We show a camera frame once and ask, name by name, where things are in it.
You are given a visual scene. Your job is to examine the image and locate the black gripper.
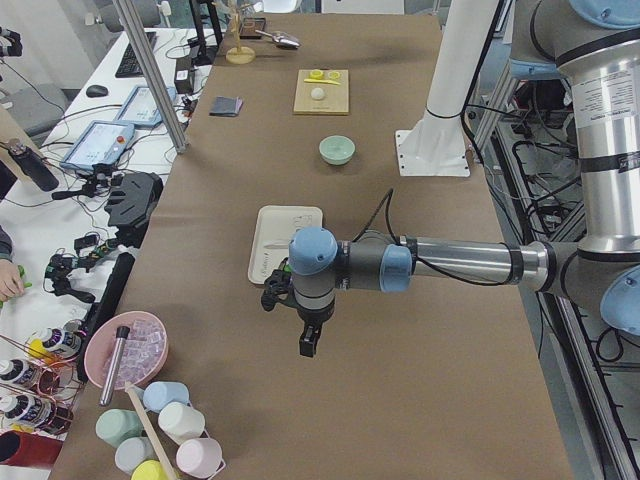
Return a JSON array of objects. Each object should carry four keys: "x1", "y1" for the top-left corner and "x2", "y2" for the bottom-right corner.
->
[{"x1": 297, "y1": 305, "x2": 334, "y2": 357}]

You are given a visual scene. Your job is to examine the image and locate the white steamed bun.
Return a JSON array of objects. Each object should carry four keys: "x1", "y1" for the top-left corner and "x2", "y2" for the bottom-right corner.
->
[{"x1": 310, "y1": 87, "x2": 326, "y2": 101}]

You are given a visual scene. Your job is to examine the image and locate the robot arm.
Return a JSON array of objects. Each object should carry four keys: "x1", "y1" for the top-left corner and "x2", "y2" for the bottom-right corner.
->
[{"x1": 262, "y1": 1, "x2": 639, "y2": 357}]

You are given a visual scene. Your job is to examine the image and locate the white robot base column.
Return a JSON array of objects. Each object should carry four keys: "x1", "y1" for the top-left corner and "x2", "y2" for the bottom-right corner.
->
[{"x1": 396, "y1": 0, "x2": 503, "y2": 177}]

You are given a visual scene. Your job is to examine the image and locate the pink bowl with ice cubes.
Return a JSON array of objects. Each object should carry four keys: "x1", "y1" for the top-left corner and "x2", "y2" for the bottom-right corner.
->
[{"x1": 84, "y1": 311, "x2": 169, "y2": 390}]

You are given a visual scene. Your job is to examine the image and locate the mint green bowl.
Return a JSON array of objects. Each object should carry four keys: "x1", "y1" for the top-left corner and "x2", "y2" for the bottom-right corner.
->
[{"x1": 319, "y1": 135, "x2": 356, "y2": 166}]

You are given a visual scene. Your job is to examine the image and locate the metal tube in bowl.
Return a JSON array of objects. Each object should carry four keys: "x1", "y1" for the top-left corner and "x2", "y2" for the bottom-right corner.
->
[{"x1": 99, "y1": 326, "x2": 130, "y2": 407}]

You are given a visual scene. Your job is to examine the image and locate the beige rabbit tray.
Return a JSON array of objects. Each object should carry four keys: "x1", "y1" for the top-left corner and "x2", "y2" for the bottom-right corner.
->
[{"x1": 247, "y1": 205, "x2": 323, "y2": 285}]

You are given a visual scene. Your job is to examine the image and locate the white cup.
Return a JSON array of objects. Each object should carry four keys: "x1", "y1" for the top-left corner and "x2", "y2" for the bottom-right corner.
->
[{"x1": 158, "y1": 402, "x2": 205, "y2": 445}]

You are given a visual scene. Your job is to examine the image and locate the blue cup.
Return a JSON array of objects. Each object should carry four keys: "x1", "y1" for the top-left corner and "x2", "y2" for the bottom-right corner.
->
[{"x1": 143, "y1": 381, "x2": 190, "y2": 413}]

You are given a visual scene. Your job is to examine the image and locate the pink cup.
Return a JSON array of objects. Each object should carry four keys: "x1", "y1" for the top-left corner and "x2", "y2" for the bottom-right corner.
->
[{"x1": 176, "y1": 438, "x2": 224, "y2": 479}]

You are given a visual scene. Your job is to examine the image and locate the yellow cup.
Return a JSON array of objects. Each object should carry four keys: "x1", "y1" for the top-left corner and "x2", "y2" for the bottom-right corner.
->
[{"x1": 131, "y1": 460, "x2": 168, "y2": 480}]

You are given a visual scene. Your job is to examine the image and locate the grey cup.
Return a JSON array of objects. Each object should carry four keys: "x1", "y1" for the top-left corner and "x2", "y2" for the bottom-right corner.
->
[{"x1": 114, "y1": 437, "x2": 156, "y2": 474}]

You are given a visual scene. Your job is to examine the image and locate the green cup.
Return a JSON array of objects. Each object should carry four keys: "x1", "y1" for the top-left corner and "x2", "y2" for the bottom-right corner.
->
[{"x1": 95, "y1": 409, "x2": 143, "y2": 448}]

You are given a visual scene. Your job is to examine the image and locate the black plastic device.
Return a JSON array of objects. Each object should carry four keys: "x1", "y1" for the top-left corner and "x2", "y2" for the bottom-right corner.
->
[{"x1": 104, "y1": 172, "x2": 163, "y2": 248}]

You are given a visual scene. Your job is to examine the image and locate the grey folded cloth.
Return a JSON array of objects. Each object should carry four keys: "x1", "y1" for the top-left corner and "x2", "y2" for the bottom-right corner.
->
[{"x1": 209, "y1": 96, "x2": 244, "y2": 117}]

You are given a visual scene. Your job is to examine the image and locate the bamboo cutting board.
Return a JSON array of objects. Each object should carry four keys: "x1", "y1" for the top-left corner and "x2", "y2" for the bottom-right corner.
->
[{"x1": 293, "y1": 69, "x2": 350, "y2": 116}]

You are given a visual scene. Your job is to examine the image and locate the yellow plastic knife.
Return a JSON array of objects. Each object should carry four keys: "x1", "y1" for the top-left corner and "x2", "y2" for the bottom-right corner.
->
[{"x1": 303, "y1": 77, "x2": 341, "y2": 86}]

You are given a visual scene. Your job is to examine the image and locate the far teach pendant tablet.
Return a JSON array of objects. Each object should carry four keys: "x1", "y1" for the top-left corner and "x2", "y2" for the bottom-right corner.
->
[{"x1": 114, "y1": 85, "x2": 162, "y2": 129}]

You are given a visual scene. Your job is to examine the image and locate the teach pendant tablet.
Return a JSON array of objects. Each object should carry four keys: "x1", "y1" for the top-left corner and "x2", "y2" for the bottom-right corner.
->
[
  {"x1": 114, "y1": 85, "x2": 162, "y2": 129},
  {"x1": 60, "y1": 121, "x2": 135, "y2": 172}
]

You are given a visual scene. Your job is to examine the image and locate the near teach pendant tablet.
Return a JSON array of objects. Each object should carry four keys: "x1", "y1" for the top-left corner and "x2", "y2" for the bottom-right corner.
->
[{"x1": 60, "y1": 121, "x2": 135, "y2": 172}]

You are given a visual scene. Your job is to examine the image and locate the wooden mug tree stand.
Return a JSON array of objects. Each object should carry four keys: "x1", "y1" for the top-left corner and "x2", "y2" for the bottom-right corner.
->
[{"x1": 219, "y1": 0, "x2": 262, "y2": 65}]

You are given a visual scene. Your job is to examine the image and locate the metal scoop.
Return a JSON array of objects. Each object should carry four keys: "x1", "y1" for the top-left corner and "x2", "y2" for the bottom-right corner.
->
[{"x1": 257, "y1": 30, "x2": 301, "y2": 49}]

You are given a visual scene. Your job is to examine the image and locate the black keyboard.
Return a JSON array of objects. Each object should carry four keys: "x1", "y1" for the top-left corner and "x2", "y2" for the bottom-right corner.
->
[{"x1": 115, "y1": 44, "x2": 143, "y2": 79}]

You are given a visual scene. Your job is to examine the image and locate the black water bottle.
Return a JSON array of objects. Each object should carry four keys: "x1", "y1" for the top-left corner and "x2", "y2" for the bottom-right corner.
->
[{"x1": 7, "y1": 138, "x2": 59, "y2": 192}]

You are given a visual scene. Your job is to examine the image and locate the black computer mouse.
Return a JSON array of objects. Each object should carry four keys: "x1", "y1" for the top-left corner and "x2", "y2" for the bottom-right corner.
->
[{"x1": 85, "y1": 84, "x2": 109, "y2": 98}]

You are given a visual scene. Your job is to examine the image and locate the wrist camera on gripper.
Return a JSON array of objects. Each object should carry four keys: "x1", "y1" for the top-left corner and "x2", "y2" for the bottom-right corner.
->
[{"x1": 261, "y1": 257, "x2": 296, "y2": 312}]

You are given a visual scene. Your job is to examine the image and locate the aluminium frame post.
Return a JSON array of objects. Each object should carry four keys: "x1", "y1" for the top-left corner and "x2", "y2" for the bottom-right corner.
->
[{"x1": 112, "y1": 0, "x2": 187, "y2": 154}]

